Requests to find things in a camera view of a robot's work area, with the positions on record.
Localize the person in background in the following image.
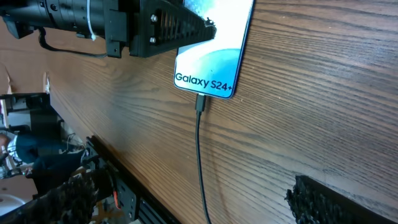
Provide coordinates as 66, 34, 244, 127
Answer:
1, 133, 86, 196

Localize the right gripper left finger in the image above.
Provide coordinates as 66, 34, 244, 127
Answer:
1, 171, 100, 224

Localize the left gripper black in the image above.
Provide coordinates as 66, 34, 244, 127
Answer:
103, 0, 216, 58

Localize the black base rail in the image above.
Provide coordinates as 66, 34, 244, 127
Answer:
86, 136, 180, 224

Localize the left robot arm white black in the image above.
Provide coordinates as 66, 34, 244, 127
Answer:
1, 0, 216, 58

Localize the Samsung Galaxy smartphone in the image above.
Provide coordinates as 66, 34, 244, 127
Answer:
174, 0, 254, 99

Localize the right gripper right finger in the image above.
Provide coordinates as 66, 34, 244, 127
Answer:
285, 175, 397, 224

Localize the black USB charging cable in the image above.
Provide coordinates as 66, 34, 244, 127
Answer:
194, 93, 213, 224

